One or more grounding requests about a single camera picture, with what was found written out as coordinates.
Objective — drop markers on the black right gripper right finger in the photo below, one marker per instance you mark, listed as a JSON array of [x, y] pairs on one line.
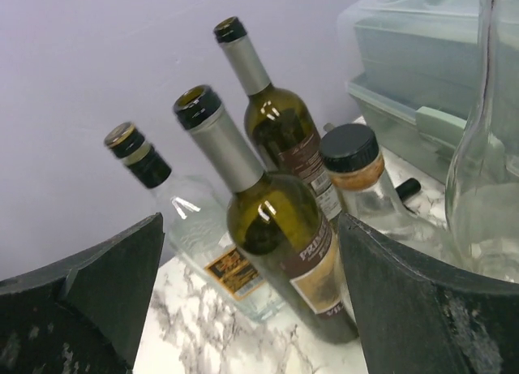
[[417, 314]]

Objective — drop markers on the translucent green storage box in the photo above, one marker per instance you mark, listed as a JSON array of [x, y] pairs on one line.
[[419, 79]]

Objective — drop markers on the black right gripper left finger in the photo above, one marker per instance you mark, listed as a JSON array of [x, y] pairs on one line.
[[84, 313]]

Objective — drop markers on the green wine bottle silver neck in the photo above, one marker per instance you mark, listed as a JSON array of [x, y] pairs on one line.
[[277, 121]]

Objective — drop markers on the black metal pipe fitting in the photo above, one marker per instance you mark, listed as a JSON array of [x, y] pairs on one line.
[[407, 190]]

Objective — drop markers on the green wine bottle tan label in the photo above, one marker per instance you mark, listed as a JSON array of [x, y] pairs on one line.
[[273, 219]]

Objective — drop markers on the small clear black-capped bottle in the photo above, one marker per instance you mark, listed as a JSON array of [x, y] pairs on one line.
[[355, 164]]

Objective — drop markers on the clear flat liquor bottle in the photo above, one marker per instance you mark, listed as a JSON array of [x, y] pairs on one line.
[[194, 217]]

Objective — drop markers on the tall clear glass bottle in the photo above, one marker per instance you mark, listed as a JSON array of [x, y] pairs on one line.
[[481, 200]]

